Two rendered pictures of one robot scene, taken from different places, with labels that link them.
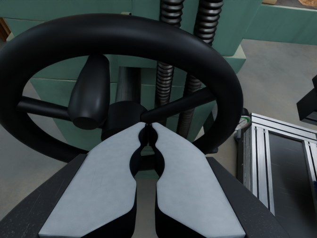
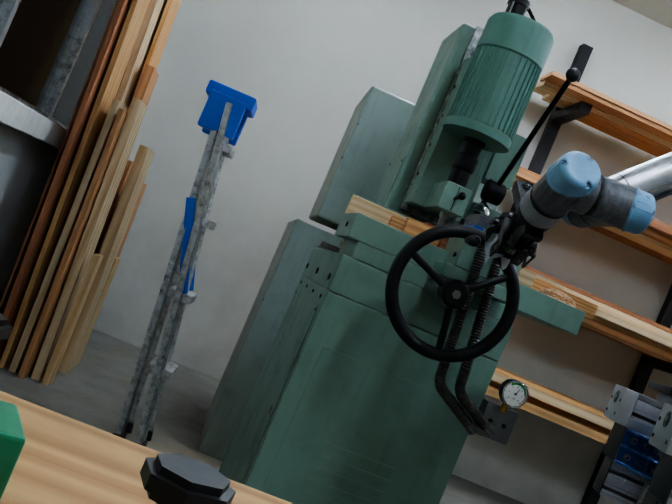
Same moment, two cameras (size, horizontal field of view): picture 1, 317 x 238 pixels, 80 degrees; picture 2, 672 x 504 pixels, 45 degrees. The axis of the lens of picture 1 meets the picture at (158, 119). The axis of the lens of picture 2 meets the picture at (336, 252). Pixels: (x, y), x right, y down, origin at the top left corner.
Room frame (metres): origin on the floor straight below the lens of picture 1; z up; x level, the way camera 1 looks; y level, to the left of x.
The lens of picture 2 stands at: (-1.60, 0.19, 0.76)
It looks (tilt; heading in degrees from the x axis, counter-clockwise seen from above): 1 degrees up; 3
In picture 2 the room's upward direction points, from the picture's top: 23 degrees clockwise
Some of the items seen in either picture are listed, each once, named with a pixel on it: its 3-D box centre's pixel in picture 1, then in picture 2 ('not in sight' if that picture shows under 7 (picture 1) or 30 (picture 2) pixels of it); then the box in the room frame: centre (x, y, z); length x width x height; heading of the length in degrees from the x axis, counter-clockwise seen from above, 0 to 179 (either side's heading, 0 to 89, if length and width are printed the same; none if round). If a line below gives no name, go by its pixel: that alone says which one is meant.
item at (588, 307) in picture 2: not in sight; (493, 268); (0.50, -0.06, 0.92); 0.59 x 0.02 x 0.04; 102
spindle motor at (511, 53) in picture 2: not in sight; (498, 84); (0.46, 0.11, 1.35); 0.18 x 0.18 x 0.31
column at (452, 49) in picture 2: not in sight; (437, 161); (0.74, 0.17, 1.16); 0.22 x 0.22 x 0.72; 12
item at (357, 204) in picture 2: not in sight; (456, 250); (0.49, 0.04, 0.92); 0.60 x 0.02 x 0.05; 102
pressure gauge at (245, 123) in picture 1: (234, 119); (511, 396); (0.31, -0.19, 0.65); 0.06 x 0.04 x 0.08; 102
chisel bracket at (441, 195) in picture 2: not in sight; (446, 202); (0.48, 0.11, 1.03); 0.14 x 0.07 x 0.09; 12
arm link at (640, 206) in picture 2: not in sight; (613, 205); (-0.17, -0.13, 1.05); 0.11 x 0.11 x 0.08; 10
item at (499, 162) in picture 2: not in sight; (502, 160); (0.70, 0.00, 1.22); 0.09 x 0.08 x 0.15; 12
